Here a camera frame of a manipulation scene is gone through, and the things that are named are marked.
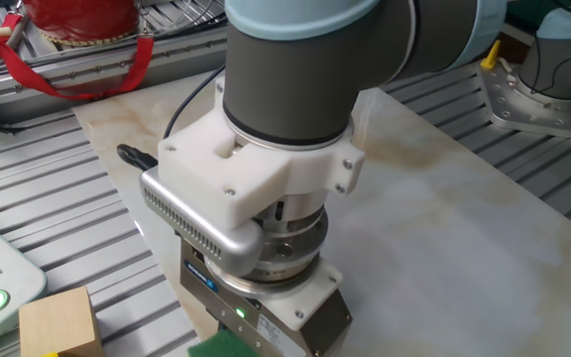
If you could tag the silver Schunk gripper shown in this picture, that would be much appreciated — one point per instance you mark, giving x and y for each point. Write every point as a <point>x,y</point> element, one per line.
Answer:
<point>325,322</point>

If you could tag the yellow plastic clip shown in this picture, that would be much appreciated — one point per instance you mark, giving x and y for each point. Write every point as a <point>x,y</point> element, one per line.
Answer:
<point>491,54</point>

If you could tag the green and yellow sponge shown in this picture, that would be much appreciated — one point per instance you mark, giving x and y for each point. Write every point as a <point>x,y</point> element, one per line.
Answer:
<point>221,344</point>

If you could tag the wooden block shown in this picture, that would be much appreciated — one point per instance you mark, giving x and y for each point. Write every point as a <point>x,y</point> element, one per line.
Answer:
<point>60,322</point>

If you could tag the white printed wrist mount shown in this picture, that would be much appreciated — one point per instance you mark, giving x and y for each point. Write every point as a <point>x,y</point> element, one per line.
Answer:
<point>216,173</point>

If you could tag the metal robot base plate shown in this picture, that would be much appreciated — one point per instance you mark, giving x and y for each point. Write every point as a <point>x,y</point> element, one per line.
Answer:
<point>513,106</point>

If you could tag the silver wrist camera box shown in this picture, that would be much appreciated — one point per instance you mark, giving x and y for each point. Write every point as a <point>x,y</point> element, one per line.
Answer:
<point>201,233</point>

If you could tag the marble pattern board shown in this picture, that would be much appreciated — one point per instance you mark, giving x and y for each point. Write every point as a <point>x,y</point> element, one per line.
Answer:
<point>439,248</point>

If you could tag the white teach pendant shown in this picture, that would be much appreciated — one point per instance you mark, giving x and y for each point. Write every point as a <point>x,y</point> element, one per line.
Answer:
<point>8,277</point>

